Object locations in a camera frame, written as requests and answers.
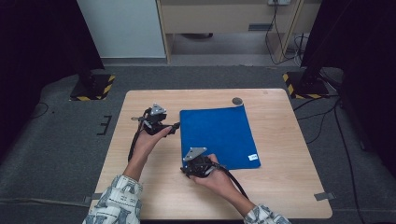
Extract black curtain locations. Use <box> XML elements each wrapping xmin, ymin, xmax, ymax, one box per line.
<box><xmin>0</xmin><ymin>0</ymin><xmax>106</xmax><ymax>158</ymax></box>
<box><xmin>300</xmin><ymin>0</ymin><xmax>396</xmax><ymax>176</ymax></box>

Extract striped black stand base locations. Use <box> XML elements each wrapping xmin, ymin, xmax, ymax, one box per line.
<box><xmin>69</xmin><ymin>72</ymin><xmax>117</xmax><ymax>102</ymax></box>
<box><xmin>281</xmin><ymin>70</ymin><xmax>331</xmax><ymax>100</ymax></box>

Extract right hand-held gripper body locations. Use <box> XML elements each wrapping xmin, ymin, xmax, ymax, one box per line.
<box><xmin>181</xmin><ymin>147</ymin><xmax>219</xmax><ymax>179</ymax></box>

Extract right hand-held gripper black cable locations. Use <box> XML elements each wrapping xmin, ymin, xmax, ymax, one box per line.
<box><xmin>214</xmin><ymin>161</ymin><xmax>250</xmax><ymax>201</ymax></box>

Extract person's right hand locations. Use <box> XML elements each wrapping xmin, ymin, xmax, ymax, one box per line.
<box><xmin>190</xmin><ymin>153</ymin><xmax>238</xmax><ymax>196</ymax></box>

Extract light wooden desk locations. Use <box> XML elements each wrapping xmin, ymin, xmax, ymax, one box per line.
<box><xmin>155</xmin><ymin>0</ymin><xmax>322</xmax><ymax>65</ymax></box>

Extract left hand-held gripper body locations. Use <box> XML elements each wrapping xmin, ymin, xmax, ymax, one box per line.
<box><xmin>130</xmin><ymin>103</ymin><xmax>172</xmax><ymax>136</ymax></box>

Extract hand-held gripper black cable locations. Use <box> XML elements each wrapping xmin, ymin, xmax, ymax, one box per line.
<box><xmin>127</xmin><ymin>119</ymin><xmax>148</xmax><ymax>163</ymax></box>
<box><xmin>214</xmin><ymin>161</ymin><xmax>250</xmax><ymax>201</ymax></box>

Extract black floor cables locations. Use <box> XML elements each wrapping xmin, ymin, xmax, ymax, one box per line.
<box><xmin>292</xmin><ymin>92</ymin><xmax>370</xmax><ymax>224</ymax></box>

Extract person's left hand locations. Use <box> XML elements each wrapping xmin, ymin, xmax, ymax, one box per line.
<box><xmin>134</xmin><ymin>125</ymin><xmax>173</xmax><ymax>161</ymax></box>

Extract left hand-held gripper black cable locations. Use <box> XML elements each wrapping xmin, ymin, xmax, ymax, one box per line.
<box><xmin>127</xmin><ymin>119</ymin><xmax>148</xmax><ymax>163</ymax></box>

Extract white cabinet panel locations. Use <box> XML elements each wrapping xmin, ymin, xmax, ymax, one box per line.
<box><xmin>76</xmin><ymin>0</ymin><xmax>167</xmax><ymax>60</ymax></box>

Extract blue towel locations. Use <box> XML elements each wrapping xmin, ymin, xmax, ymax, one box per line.
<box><xmin>179</xmin><ymin>104</ymin><xmax>262</xmax><ymax>172</ymax></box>

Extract thin black floor cable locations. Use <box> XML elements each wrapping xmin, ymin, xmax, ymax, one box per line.
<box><xmin>30</xmin><ymin>101</ymin><xmax>50</xmax><ymax>120</ymax></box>

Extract black hanging cables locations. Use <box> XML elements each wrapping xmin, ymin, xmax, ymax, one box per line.
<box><xmin>264</xmin><ymin>0</ymin><xmax>306</xmax><ymax>67</ymax></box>

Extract grey tape strip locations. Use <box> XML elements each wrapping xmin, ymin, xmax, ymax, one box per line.
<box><xmin>313</xmin><ymin>191</ymin><xmax>337</xmax><ymax>202</ymax></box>
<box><xmin>82</xmin><ymin>192</ymin><xmax>103</xmax><ymax>205</ymax></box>

